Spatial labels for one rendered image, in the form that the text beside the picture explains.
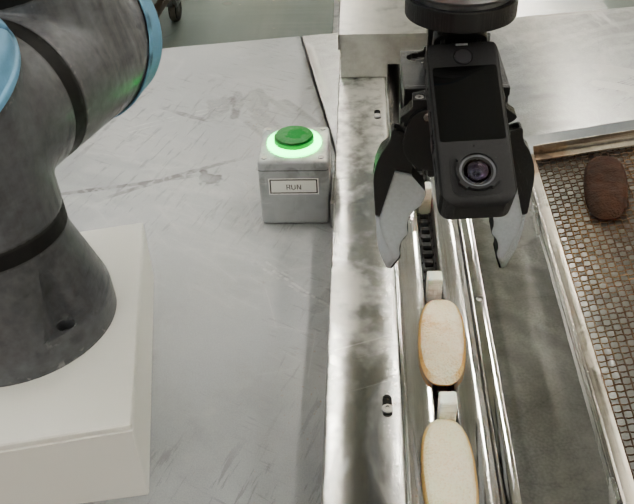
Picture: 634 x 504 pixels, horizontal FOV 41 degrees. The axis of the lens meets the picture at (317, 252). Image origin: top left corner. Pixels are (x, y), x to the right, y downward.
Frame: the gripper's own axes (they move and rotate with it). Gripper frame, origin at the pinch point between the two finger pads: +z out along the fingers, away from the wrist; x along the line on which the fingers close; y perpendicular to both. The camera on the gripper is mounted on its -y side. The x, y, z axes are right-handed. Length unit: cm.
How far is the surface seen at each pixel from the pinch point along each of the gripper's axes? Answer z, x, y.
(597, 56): 11, -26, 59
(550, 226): 4.3, -10.1, 10.2
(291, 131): 2.7, 13.3, 24.7
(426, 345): 7.6, 1.3, -1.2
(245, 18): 92, 51, 273
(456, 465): 7.5, 0.0, -13.1
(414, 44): 2.8, -0.1, 45.3
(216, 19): 92, 63, 273
